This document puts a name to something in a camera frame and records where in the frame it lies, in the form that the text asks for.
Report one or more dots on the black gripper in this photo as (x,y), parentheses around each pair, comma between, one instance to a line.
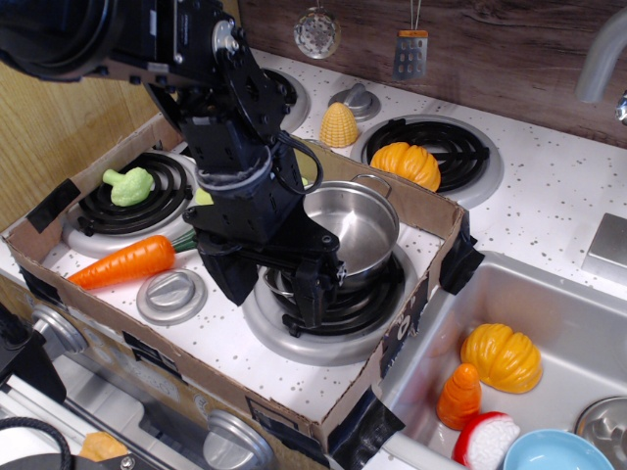
(257,217)

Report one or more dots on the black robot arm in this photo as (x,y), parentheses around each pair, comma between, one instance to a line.
(196,65)

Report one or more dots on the light green plastic plate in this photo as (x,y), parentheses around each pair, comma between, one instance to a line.
(203,198)

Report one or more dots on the small orange toy carrot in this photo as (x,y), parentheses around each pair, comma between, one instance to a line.
(461,397)

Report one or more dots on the front right black burner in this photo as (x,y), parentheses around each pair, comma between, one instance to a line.
(351,328)

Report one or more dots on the black burner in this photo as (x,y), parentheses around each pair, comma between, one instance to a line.
(471,165)
(95,227)
(296,98)
(351,328)

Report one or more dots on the stainless steel pot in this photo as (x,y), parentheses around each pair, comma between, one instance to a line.
(365,223)

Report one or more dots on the front silver stove knob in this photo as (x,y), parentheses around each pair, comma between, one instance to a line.
(171,297)

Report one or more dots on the silver stove knob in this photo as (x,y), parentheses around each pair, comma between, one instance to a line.
(171,297)
(363,104)

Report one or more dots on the yellow toy corn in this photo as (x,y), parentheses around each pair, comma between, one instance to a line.
(338,127)

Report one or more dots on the back left black burner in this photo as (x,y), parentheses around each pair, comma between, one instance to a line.
(296,98)

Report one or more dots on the green toy broccoli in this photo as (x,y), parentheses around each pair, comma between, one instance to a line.
(130,188)

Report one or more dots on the right silver oven dial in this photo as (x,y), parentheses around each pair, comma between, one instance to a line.
(233,444)

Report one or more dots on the silver oven dial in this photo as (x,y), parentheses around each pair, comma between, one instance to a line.
(60,336)
(233,444)

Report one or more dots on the orange toy pumpkin on stove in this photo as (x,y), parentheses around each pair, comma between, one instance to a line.
(411,162)

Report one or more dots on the front left black burner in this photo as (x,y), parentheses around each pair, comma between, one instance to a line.
(95,227)

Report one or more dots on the back silver stove knob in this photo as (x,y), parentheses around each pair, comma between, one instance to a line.
(363,104)

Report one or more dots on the brown cardboard fence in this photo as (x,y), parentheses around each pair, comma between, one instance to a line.
(214,359)

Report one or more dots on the back right black burner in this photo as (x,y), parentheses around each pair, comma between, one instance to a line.
(471,165)

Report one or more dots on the left silver oven dial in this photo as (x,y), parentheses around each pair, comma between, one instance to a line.
(60,336)

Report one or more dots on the hanging round metal strainer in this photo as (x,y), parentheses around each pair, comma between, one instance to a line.
(317,32)

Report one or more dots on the orange sponge piece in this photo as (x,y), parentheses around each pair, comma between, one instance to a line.
(100,446)

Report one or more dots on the orange toy pumpkin in sink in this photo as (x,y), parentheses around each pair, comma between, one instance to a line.
(507,361)

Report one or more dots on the hanging metal spatula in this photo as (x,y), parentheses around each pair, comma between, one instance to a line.
(411,47)

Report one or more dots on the red white toy mushroom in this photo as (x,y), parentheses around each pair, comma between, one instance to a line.
(484,441)

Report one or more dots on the silver sink basin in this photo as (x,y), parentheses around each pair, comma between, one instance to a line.
(581,335)

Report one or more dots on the light blue bowl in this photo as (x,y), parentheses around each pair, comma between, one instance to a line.
(553,450)

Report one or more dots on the steel bowl in sink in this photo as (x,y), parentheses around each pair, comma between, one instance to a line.
(603,424)

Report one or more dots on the grey faucet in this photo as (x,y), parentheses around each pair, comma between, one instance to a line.
(601,59)

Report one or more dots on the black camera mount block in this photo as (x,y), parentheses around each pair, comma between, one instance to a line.
(23,355)

